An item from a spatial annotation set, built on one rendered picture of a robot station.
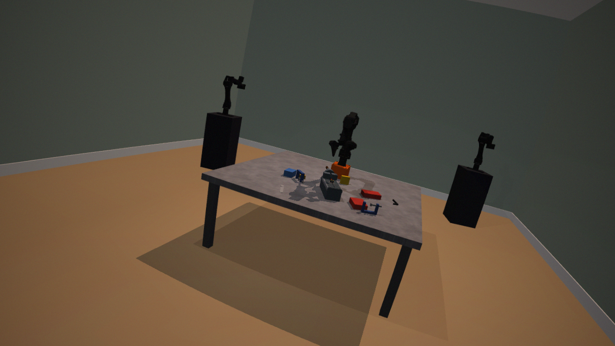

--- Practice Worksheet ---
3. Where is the dark blue c-clamp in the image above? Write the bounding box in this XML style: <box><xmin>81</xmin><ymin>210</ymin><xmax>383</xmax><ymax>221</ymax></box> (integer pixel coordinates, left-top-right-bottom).
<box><xmin>361</xmin><ymin>201</ymin><xmax>382</xmax><ymax>215</ymax></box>
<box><xmin>295</xmin><ymin>169</ymin><xmax>305</xmax><ymax>183</ymax></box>

